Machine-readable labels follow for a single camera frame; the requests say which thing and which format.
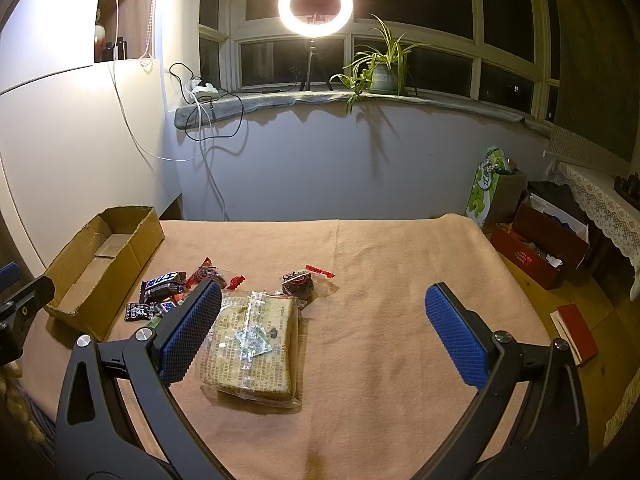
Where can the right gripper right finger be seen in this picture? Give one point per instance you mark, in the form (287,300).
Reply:
(528,417)

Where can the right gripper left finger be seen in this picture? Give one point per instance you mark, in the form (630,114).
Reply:
(117,418)

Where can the black patterned candy packet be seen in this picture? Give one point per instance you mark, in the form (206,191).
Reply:
(143,312)

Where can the Snickers bar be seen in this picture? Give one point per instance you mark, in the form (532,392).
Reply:
(171,278)
(160,293)

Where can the large cracker pack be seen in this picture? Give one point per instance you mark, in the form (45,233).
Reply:
(251,351)

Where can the red clear snack bag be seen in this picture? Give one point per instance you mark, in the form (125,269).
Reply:
(226,280)
(307,285)

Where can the cardboard box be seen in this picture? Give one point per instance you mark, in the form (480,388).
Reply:
(95,270)

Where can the red book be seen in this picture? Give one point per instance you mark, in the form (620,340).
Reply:
(572,327)

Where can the red gift box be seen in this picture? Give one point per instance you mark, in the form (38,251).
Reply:
(546,245)

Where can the green white shopping bag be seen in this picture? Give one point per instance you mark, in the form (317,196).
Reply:
(485,183)

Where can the lace cloth table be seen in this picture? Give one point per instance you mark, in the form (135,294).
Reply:
(589,171)

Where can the white power strip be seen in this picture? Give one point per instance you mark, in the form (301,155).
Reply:
(200,90)

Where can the grey window sill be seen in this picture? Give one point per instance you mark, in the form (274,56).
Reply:
(233,106)

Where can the potted spider plant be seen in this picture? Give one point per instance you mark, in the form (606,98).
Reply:
(372,70)

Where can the wooden wall shelf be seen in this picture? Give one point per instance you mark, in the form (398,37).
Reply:
(127,27)

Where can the ring light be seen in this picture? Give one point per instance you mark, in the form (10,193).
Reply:
(314,20)

